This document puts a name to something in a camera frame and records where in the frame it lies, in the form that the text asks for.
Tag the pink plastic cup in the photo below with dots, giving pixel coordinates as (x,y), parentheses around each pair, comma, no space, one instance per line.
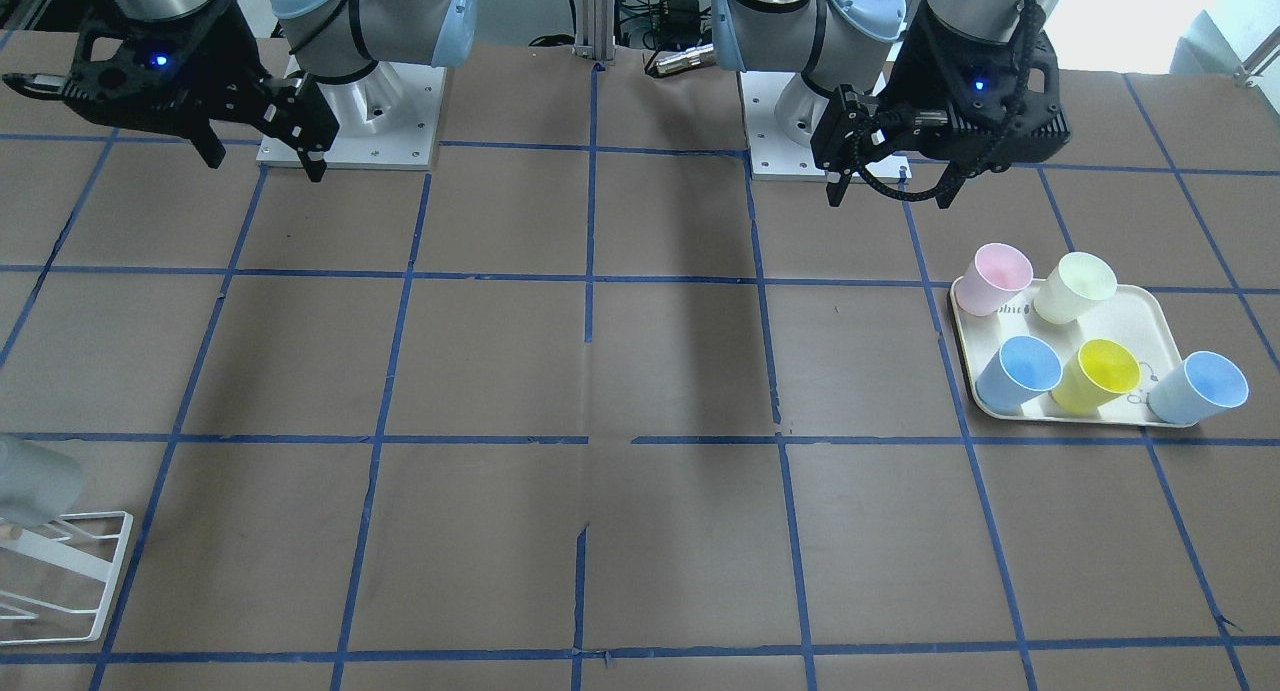
(998,272)

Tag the pale green plastic cup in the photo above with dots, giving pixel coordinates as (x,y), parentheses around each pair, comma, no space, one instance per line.
(1079,283)

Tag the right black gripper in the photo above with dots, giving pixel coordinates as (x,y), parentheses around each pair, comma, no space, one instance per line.
(228,59)

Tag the pale grey plastic cup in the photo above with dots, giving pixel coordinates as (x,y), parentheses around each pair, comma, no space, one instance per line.
(37,484)

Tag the beige serving tray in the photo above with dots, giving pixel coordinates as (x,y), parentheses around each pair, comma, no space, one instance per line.
(1132,317)

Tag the white wire cup rack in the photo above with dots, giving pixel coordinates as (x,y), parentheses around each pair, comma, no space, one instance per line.
(60,579)

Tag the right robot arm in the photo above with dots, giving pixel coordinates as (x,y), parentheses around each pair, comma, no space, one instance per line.
(342,41)

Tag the aluminium frame post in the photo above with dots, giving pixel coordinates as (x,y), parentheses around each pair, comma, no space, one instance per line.
(595,37)

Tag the yellow plastic cup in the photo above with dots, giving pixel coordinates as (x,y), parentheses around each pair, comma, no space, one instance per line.
(1100,371)

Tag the light blue plastic cup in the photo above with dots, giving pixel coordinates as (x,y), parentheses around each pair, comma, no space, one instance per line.
(1204,385)

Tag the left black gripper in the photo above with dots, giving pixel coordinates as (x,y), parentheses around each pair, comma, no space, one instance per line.
(918,77)

